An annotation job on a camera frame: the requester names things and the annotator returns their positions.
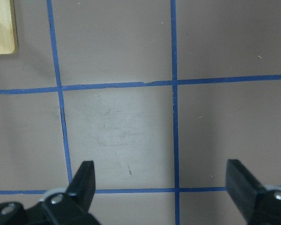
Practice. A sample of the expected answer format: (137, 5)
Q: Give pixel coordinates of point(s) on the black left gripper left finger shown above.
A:
(70, 206)

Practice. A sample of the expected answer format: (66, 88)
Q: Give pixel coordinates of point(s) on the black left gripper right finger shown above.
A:
(258, 204)

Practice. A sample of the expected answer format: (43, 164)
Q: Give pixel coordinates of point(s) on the wooden cup rack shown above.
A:
(8, 33)

